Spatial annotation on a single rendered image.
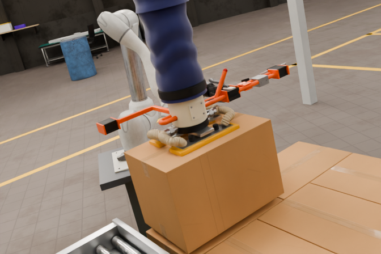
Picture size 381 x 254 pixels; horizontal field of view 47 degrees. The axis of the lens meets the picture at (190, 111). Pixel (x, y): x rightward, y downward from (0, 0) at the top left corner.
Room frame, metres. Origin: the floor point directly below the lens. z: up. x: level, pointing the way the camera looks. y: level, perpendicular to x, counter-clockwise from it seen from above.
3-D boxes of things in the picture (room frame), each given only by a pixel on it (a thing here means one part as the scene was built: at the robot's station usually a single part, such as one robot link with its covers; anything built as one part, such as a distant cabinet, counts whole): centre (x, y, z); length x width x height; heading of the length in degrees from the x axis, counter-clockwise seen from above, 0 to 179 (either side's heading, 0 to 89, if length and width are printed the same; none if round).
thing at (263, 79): (2.18, -0.39, 1.11); 0.07 x 0.07 x 0.04; 31
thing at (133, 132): (2.47, 0.36, 0.93); 0.18 x 0.16 x 0.22; 161
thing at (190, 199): (1.94, 0.00, 0.78); 0.60 x 0.40 x 0.40; 121
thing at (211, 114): (1.95, 0.01, 1.05); 0.34 x 0.25 x 0.06; 121
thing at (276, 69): (2.25, -0.51, 1.12); 0.08 x 0.07 x 0.05; 121
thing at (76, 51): (10.34, 2.28, 0.47); 0.64 x 0.62 x 0.94; 99
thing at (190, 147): (1.86, -0.04, 1.01); 0.34 x 0.10 x 0.05; 121
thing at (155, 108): (2.15, -0.10, 1.11); 0.93 x 0.30 x 0.04; 121
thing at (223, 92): (2.07, -0.20, 1.11); 0.10 x 0.08 x 0.06; 31
